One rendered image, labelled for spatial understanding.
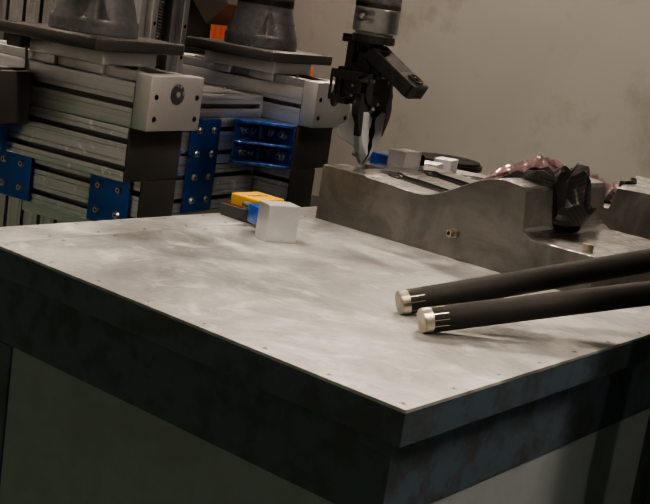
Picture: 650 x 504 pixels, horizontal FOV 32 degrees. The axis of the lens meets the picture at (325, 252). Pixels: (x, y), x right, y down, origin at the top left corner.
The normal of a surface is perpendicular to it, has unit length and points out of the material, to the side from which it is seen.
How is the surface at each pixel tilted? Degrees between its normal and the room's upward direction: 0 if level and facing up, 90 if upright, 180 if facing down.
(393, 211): 90
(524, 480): 90
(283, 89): 90
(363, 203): 90
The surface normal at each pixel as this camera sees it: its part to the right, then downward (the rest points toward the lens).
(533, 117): -0.53, 0.11
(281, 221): 0.47, 0.25
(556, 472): 0.76, 0.25
